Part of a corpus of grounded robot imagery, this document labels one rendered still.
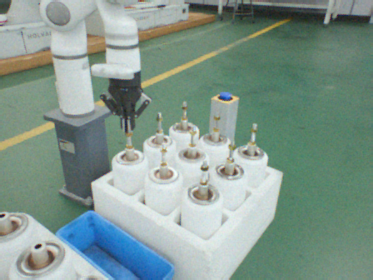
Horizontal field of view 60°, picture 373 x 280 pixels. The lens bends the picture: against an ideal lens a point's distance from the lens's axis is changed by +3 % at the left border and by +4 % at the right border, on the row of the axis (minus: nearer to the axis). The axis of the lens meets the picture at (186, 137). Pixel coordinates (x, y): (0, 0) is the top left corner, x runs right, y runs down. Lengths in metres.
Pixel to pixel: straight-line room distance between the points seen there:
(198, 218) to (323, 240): 0.47
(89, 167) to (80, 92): 0.24
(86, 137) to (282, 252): 0.66
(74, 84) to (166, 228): 0.47
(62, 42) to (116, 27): 0.28
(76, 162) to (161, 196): 0.37
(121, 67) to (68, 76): 0.28
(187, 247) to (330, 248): 0.47
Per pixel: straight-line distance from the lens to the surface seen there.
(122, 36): 0.70
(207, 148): 0.91
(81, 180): 1.06
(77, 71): 0.94
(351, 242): 1.10
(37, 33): 2.72
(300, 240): 1.04
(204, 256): 0.71
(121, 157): 0.85
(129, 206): 0.81
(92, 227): 0.93
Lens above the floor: 0.70
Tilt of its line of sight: 29 degrees down
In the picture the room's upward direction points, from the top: 2 degrees clockwise
